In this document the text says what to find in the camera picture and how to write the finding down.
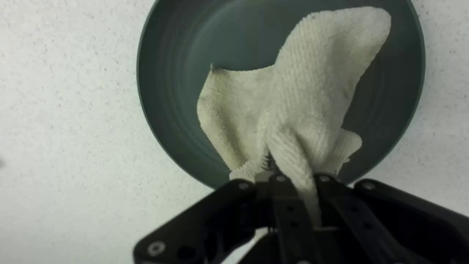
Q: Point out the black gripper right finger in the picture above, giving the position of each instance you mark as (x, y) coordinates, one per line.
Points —
(385, 224)

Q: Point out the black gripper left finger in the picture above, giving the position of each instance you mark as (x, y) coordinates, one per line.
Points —
(212, 228)

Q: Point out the beige cloth towel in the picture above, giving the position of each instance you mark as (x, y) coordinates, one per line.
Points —
(290, 115)

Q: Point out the grey round plate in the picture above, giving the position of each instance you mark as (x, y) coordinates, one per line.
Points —
(184, 38)

